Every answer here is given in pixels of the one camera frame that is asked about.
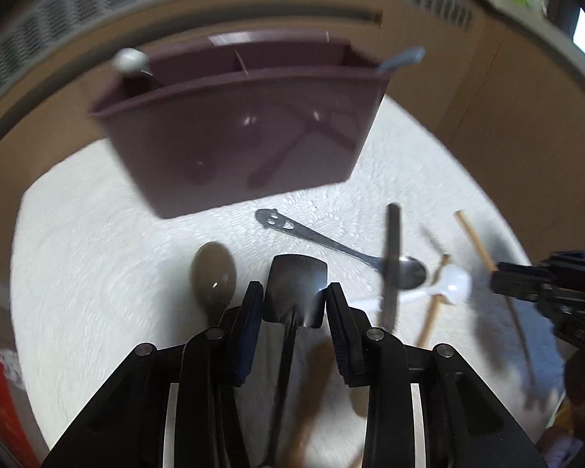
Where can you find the white kitchen countertop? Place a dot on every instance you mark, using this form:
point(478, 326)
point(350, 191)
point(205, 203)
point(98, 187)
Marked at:
point(521, 9)

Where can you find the small grey cabinet vent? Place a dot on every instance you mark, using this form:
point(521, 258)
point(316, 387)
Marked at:
point(438, 2)

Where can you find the white round mat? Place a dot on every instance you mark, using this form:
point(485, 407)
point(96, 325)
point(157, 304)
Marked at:
point(102, 253)

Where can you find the red container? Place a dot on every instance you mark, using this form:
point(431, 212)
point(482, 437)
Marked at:
point(0, 399)

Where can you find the black chopstick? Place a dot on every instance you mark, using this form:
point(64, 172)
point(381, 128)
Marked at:
point(392, 253)

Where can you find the purple utensil holder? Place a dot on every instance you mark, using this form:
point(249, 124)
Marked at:
point(234, 146)

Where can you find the olive green spoon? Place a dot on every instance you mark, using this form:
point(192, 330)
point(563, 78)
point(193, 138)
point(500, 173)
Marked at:
point(213, 273)

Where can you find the wooden chopstick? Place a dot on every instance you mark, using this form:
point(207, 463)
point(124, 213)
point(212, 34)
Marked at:
point(431, 312)
point(473, 239)

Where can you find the white plastic spoon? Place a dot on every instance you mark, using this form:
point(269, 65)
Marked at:
point(453, 282)

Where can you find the black spatula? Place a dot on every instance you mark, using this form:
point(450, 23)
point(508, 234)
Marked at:
point(292, 287)

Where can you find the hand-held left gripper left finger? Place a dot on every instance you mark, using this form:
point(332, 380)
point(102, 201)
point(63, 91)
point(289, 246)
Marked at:
point(251, 336)

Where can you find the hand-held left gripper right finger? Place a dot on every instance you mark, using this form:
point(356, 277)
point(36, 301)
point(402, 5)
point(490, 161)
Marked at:
point(339, 336)

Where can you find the white ball-top utensil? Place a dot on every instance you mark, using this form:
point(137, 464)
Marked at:
point(130, 61)

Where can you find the long grey cabinet vent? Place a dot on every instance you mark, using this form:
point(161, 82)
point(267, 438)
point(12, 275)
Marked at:
point(53, 9)

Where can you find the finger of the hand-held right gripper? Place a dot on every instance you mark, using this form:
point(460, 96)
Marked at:
point(516, 280)

